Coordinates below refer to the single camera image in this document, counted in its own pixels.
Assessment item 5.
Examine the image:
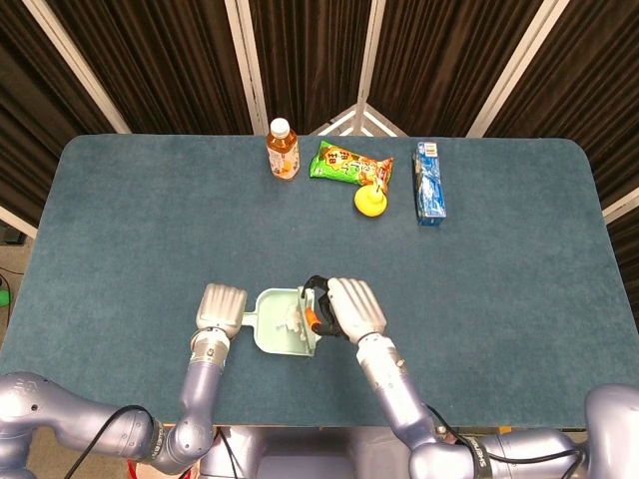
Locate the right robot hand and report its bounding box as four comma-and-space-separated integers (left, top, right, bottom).
302, 274, 388, 345

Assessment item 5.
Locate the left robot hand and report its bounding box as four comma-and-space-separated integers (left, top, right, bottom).
194, 282, 250, 336

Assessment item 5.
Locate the mint green hand broom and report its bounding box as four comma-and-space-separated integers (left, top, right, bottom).
297, 284, 321, 353

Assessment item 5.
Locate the mint green dustpan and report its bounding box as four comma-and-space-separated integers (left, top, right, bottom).
242, 287, 323, 357

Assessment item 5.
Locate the white paper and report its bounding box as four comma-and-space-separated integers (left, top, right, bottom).
274, 303, 307, 333

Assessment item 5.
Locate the yellow toy pear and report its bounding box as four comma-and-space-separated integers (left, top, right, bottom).
353, 183, 388, 220

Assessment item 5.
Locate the blue table mat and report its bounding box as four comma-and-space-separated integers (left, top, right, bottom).
0, 134, 639, 429

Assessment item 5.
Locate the blue cardboard box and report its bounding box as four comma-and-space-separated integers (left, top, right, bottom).
411, 141, 448, 229

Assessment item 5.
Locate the green snack bag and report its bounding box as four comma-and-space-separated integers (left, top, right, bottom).
308, 140, 394, 194

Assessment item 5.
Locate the grey robot torso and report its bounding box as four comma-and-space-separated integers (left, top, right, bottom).
199, 426, 415, 479

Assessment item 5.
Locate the orange tea bottle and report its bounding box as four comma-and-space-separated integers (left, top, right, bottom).
265, 118, 301, 182

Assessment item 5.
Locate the black torso cable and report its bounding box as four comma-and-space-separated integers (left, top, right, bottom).
213, 428, 242, 479

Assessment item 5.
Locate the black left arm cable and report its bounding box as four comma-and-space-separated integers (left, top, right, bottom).
64, 404, 154, 479

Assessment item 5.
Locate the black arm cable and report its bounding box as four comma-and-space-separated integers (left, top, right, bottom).
64, 404, 154, 479
427, 404, 586, 466

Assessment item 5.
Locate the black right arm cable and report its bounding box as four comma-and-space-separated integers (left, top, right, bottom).
427, 404, 586, 466

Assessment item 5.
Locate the dark folding screen white frame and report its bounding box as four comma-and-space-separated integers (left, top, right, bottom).
0, 0, 639, 240

